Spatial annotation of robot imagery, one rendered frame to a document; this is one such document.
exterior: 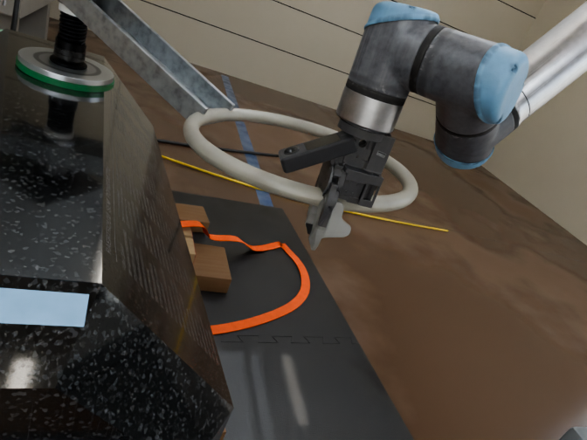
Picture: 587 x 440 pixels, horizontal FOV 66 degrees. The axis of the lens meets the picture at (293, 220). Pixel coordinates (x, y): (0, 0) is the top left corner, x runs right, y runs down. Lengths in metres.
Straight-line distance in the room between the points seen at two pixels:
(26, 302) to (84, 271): 0.07
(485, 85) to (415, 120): 6.35
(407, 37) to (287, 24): 5.37
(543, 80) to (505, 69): 0.19
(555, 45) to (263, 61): 5.34
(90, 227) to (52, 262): 0.09
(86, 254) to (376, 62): 0.46
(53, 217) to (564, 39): 0.78
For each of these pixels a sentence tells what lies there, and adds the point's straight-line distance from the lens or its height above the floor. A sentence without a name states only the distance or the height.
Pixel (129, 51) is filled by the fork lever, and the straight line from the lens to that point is 1.08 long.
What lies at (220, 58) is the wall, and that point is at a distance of 5.94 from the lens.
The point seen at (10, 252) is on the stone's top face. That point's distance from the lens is 0.64.
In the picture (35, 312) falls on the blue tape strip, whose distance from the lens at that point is 0.60.
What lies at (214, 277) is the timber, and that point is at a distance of 1.94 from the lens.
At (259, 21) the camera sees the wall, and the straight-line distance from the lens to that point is 5.92.
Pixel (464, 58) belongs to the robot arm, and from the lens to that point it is 0.61.
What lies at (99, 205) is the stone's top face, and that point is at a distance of 0.75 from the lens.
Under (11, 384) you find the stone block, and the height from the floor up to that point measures 0.77.
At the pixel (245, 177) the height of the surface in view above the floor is 0.95.
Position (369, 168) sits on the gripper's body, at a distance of 0.71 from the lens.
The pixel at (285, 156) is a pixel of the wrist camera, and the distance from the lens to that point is 0.67.
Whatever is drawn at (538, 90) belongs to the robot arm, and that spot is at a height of 1.23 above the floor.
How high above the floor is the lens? 1.23
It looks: 26 degrees down
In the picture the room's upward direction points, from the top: 23 degrees clockwise
